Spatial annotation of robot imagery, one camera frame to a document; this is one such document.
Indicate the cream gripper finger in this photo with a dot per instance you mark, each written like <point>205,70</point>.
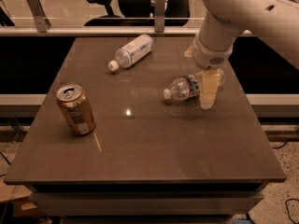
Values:
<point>209,83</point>
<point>188,51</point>

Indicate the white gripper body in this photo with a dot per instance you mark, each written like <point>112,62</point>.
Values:
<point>209,57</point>

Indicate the clear bottle red label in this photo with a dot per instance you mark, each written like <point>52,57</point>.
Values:
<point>184,88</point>

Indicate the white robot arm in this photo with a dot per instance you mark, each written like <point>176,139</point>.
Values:
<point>221,27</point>

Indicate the clear bottle white label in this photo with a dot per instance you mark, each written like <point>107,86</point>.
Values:
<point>131,53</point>

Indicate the black office chair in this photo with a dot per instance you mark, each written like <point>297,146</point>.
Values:
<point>140,13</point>

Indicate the brown table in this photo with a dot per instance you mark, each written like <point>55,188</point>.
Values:
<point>146,158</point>

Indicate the gold soda can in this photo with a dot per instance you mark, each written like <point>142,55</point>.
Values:
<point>76,109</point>

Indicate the glass railing panel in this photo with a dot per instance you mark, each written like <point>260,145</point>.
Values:
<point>73,14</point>

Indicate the cardboard box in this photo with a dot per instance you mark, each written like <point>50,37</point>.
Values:
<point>19,197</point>

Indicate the middle metal rail bracket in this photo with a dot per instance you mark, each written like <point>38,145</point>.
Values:
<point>159,16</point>

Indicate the left metal rail bracket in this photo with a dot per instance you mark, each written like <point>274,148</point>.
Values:
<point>41,21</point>

